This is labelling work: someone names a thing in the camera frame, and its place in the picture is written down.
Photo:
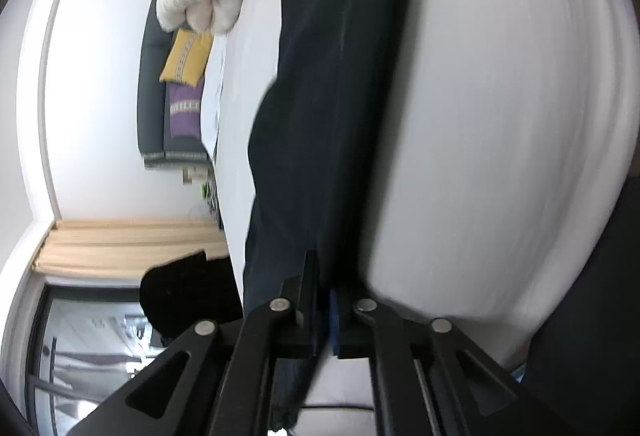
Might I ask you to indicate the purple patterned cushion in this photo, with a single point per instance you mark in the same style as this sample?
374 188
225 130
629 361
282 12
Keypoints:
185 110

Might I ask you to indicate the bed with white sheet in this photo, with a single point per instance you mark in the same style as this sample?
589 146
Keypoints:
500 115

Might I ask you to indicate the white pillow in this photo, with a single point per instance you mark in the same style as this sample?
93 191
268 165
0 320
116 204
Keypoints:
212 90

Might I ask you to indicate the beige curtain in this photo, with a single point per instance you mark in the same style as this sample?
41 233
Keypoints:
130 246

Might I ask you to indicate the black denim pants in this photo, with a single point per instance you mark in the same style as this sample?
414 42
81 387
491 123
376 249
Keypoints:
325 115

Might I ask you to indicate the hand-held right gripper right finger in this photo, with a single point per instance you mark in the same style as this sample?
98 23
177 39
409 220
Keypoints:
334 323

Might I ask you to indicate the yellow patterned cushion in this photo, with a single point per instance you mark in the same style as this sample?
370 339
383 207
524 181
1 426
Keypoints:
186 55

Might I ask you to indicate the wall switch plate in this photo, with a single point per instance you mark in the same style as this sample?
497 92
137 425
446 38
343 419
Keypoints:
194 176

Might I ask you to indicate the black hanging garment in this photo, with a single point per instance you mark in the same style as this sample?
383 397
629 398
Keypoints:
190 291

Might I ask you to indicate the glass sliding door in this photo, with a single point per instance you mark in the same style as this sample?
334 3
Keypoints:
85 356

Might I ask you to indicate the grey padded headboard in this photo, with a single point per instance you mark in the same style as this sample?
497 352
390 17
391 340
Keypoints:
150 105

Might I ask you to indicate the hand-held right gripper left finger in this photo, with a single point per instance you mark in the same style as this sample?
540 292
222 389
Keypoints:
311 296

